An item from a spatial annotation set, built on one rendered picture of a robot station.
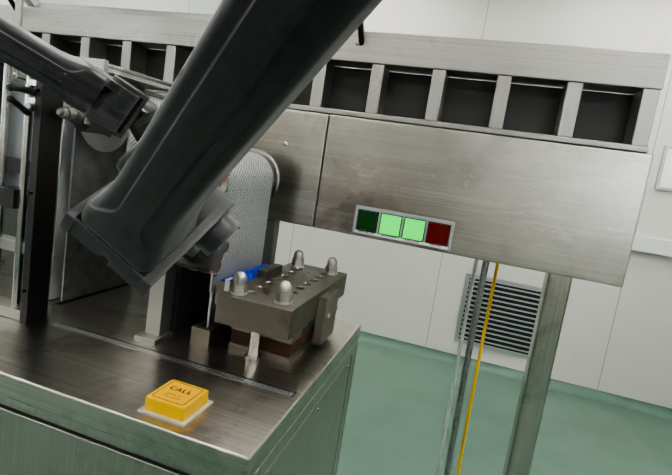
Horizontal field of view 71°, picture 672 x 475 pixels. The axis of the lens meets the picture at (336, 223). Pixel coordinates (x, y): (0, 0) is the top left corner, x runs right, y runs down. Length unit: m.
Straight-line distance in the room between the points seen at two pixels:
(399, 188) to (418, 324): 2.56
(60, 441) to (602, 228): 1.15
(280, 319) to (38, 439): 0.45
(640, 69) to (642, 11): 2.56
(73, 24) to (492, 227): 1.35
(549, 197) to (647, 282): 2.58
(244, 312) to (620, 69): 0.95
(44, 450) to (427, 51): 1.13
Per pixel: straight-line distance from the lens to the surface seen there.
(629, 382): 3.89
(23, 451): 1.05
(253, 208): 1.13
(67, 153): 1.26
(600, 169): 1.21
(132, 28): 1.60
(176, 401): 0.81
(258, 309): 0.94
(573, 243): 1.21
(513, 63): 1.22
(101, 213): 0.34
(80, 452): 0.96
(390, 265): 3.62
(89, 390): 0.90
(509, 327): 3.65
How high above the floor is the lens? 1.32
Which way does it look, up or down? 7 degrees down
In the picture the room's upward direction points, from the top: 9 degrees clockwise
